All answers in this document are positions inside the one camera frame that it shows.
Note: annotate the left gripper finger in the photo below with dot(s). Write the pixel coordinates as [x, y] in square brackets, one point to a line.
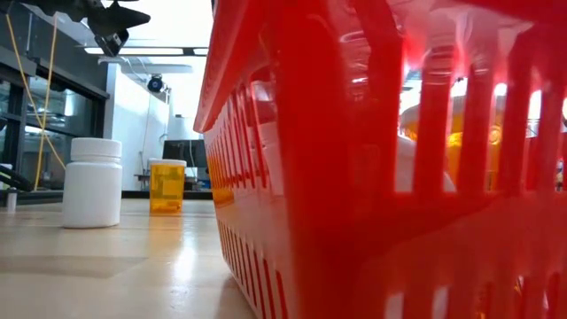
[124, 18]

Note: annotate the amber pill bottle white cap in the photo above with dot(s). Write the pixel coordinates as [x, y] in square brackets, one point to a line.
[456, 150]
[167, 186]

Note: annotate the red plastic basket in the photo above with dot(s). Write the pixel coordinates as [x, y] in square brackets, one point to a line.
[319, 177]

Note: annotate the long ceiling light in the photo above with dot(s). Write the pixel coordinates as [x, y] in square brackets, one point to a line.
[146, 51]

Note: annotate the black computer monitor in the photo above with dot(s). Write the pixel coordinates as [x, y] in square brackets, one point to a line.
[184, 153]

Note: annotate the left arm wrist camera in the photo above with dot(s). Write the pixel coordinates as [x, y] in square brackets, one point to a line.
[111, 42]

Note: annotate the black dome camera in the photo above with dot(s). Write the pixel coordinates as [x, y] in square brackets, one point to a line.
[155, 83]

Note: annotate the dark glass partition frame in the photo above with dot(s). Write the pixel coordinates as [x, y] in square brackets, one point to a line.
[17, 115]

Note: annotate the black aluminium table frame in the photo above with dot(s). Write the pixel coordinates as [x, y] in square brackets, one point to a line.
[48, 195]

